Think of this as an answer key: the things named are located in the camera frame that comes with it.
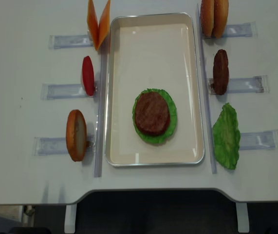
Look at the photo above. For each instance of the clear long rail left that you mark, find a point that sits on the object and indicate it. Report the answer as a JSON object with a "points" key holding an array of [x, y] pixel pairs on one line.
{"points": [[101, 117]]}

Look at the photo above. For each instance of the clear holder lettuce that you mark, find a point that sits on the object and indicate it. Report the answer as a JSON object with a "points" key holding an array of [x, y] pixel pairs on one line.
{"points": [[267, 140]]}

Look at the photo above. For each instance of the red tomato slice standing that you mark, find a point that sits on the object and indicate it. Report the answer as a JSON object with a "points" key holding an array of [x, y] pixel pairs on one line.
{"points": [[88, 76]]}

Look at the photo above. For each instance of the clear holder tomato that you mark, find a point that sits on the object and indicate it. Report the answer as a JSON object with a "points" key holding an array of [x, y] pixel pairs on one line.
{"points": [[62, 91]]}

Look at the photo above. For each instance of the clear holder patty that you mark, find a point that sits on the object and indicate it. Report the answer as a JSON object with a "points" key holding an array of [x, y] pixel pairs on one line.
{"points": [[256, 84]]}

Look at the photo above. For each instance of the silver rectangular metal tray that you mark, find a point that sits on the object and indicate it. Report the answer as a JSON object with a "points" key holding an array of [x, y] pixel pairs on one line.
{"points": [[152, 52]]}

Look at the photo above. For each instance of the bun half right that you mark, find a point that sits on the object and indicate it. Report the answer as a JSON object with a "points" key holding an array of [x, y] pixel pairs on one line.
{"points": [[220, 17]]}

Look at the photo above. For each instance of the clear holder left bun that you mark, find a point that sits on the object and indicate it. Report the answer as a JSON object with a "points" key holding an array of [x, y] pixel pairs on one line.
{"points": [[49, 146]]}

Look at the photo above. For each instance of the clear long rail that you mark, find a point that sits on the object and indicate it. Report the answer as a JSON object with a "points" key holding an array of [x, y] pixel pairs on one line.
{"points": [[101, 117], [205, 92]]}

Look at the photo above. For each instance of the green lettuce leaf standing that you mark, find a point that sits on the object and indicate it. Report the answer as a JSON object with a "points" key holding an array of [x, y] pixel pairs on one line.
{"points": [[226, 136]]}

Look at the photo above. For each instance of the clear long rail right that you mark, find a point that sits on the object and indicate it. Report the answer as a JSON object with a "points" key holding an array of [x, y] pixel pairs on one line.
{"points": [[205, 92]]}

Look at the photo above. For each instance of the clear holder right buns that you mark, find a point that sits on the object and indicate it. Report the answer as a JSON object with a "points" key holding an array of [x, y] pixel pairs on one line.
{"points": [[248, 29]]}

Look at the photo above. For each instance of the brown meat patty standing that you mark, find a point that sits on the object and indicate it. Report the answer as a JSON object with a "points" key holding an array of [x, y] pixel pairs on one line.
{"points": [[220, 72]]}

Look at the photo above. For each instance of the sesame bun half left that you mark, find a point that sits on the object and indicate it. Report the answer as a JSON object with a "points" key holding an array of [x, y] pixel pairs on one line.
{"points": [[207, 17]]}

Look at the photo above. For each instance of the brown meat patty on tray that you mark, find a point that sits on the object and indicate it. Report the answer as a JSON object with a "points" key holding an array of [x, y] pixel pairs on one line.
{"points": [[151, 113]]}

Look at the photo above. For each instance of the green lettuce leaf on tray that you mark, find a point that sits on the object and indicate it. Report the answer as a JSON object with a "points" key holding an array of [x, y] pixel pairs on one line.
{"points": [[173, 119]]}

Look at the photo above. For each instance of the clear holder cheese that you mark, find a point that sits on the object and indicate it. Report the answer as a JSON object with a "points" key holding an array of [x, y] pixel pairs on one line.
{"points": [[69, 41]]}

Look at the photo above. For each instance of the orange cheese slice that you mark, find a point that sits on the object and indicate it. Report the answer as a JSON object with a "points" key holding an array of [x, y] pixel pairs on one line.
{"points": [[104, 24], [92, 23]]}

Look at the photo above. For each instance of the bun half standing left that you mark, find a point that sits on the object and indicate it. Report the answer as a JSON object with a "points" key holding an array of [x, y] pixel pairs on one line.
{"points": [[76, 135]]}

